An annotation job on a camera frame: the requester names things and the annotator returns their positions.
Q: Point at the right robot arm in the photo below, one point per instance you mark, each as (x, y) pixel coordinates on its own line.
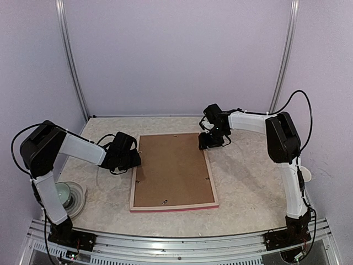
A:
(284, 149)

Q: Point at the pink wooden picture frame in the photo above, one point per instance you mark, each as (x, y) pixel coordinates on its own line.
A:
(171, 208)

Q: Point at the aluminium front rail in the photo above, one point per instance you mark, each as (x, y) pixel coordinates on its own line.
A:
(250, 248)

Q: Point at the right aluminium corner post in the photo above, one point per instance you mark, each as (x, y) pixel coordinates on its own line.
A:
(290, 34)

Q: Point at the aluminium corner post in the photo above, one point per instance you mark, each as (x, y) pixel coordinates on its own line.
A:
(290, 34)
(62, 21)

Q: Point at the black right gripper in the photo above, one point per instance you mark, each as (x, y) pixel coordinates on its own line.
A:
(204, 141)

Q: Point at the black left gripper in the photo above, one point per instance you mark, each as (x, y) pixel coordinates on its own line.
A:
(137, 160)

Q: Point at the brown cardboard backing board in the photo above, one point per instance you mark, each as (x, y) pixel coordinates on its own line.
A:
(171, 171)

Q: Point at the left aluminium corner post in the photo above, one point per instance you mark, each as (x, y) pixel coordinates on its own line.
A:
(62, 21)

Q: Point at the green ceramic bowl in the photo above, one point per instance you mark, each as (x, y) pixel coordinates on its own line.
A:
(64, 193)

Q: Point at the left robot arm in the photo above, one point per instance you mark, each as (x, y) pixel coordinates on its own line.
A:
(39, 152)

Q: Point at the light blue ceramic mug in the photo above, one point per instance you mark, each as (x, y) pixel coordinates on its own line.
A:
(306, 174)

